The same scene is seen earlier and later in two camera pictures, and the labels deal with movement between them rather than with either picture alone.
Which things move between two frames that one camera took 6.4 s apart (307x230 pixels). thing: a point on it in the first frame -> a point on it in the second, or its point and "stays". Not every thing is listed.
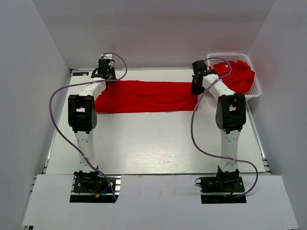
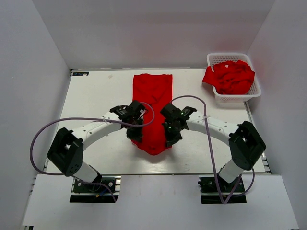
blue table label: [80, 74] stays
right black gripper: [195, 90] -> [171, 139]
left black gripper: [112, 70] -> [136, 135]
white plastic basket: [255, 89] stays
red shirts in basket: [240, 79] stays
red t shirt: [123, 96] -> [157, 90]
